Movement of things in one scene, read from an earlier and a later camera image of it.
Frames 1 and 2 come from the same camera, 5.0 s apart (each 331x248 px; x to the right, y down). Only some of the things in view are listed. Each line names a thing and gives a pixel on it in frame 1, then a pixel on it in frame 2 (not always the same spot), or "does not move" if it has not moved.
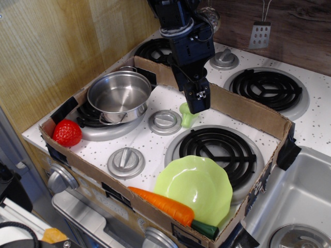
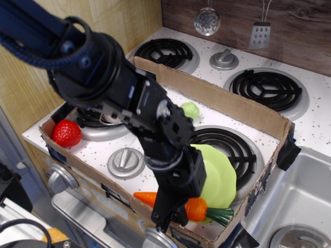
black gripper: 189,53 to 183,182
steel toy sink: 295,212 does not move
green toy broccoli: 188,118 does not move
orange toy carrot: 178,212 to 196,210
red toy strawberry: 67,133 does not move
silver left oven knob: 61,179 does not move
